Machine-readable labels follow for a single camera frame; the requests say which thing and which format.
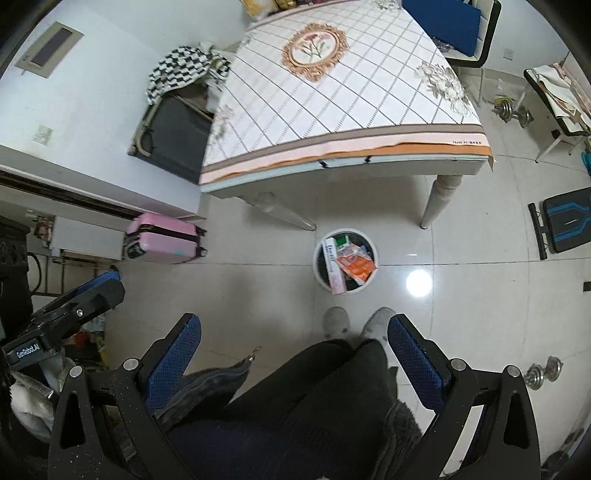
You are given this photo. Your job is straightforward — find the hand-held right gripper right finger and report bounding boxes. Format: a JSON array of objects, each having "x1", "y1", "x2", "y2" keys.
[{"x1": 387, "y1": 314, "x2": 541, "y2": 480}]

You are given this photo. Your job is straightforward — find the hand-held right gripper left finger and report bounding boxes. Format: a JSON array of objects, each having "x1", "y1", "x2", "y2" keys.
[{"x1": 48, "y1": 313, "x2": 204, "y2": 480}]

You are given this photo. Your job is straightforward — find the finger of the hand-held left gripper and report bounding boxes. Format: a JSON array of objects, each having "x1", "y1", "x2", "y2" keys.
[{"x1": 32, "y1": 270, "x2": 126, "y2": 341}]

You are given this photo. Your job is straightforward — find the orange plastic bag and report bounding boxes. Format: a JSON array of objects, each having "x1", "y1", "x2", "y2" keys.
[{"x1": 336, "y1": 244, "x2": 376, "y2": 282}]

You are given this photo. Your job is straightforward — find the pink and white box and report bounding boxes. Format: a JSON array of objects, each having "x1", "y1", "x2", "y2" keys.
[{"x1": 323, "y1": 236, "x2": 347, "y2": 294}]

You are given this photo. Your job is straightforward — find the white round trash bin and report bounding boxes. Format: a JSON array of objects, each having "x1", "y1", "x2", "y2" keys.
[{"x1": 313, "y1": 229, "x2": 378, "y2": 295}]

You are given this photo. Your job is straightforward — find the person's dark fleece jacket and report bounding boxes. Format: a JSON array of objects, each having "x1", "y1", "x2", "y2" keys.
[{"x1": 157, "y1": 353, "x2": 259, "y2": 432}]

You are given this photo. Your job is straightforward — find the person's right grey slipper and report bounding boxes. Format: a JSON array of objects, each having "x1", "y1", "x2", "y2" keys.
[{"x1": 362, "y1": 307, "x2": 397, "y2": 342}]

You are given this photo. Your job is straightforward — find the person's grey slipper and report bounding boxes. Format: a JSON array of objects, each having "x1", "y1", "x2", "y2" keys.
[
  {"x1": 362, "y1": 307, "x2": 397, "y2": 342},
  {"x1": 323, "y1": 307, "x2": 352, "y2": 341}
]

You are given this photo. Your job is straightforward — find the person's left grey slipper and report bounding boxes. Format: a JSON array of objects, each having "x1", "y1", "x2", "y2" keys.
[{"x1": 323, "y1": 307, "x2": 352, "y2": 341}]

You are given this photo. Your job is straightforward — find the pink suitcase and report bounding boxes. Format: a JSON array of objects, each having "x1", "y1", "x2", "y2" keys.
[{"x1": 122, "y1": 212, "x2": 208, "y2": 265}]

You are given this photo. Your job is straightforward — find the person's black pants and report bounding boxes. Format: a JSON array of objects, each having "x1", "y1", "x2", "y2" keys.
[{"x1": 166, "y1": 339, "x2": 402, "y2": 480}]

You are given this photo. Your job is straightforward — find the chrome dumbbell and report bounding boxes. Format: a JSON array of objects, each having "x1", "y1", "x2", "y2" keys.
[
  {"x1": 493, "y1": 95, "x2": 534, "y2": 129},
  {"x1": 525, "y1": 356, "x2": 564, "y2": 391}
]

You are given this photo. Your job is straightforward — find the white dining table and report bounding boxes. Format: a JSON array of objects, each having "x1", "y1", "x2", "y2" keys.
[{"x1": 199, "y1": 156, "x2": 490, "y2": 232}]

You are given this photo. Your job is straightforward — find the black blue exercise board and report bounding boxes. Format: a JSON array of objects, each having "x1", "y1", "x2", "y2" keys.
[{"x1": 527, "y1": 187, "x2": 591, "y2": 260}]

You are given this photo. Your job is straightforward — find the black white checkered cloth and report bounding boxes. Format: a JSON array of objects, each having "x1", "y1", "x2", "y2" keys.
[{"x1": 145, "y1": 45, "x2": 234, "y2": 106}]

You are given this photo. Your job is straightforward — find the table with patterned tablecloth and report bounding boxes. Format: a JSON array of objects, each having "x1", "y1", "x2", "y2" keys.
[{"x1": 199, "y1": 0, "x2": 496, "y2": 185}]

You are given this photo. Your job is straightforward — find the bench with beige cloth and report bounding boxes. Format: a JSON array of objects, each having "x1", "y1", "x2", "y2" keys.
[{"x1": 523, "y1": 55, "x2": 591, "y2": 163}]

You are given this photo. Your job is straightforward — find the yellow snack bag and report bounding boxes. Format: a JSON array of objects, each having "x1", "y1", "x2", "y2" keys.
[{"x1": 242, "y1": 0, "x2": 273, "y2": 19}]

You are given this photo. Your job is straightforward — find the blue backed chair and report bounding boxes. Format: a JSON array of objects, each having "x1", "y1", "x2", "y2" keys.
[{"x1": 401, "y1": 0, "x2": 503, "y2": 70}]

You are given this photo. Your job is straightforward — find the dark case with beige frame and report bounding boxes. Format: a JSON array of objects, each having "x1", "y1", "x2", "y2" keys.
[{"x1": 129, "y1": 90, "x2": 215, "y2": 185}]

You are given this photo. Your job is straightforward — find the grey wall panel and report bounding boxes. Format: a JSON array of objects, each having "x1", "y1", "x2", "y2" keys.
[{"x1": 16, "y1": 21, "x2": 84, "y2": 77}]

